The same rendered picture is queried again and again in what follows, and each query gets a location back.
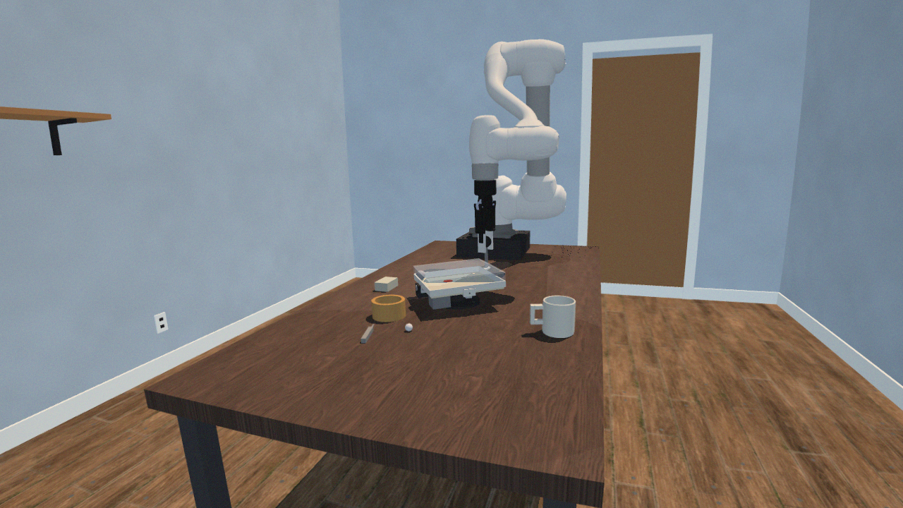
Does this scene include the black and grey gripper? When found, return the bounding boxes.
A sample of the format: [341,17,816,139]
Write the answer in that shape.
[474,180,496,253]

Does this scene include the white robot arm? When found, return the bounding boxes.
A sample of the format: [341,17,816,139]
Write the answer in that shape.
[469,40,566,238]

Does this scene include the pale grey mug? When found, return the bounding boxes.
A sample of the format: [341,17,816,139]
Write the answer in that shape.
[530,296,576,338]

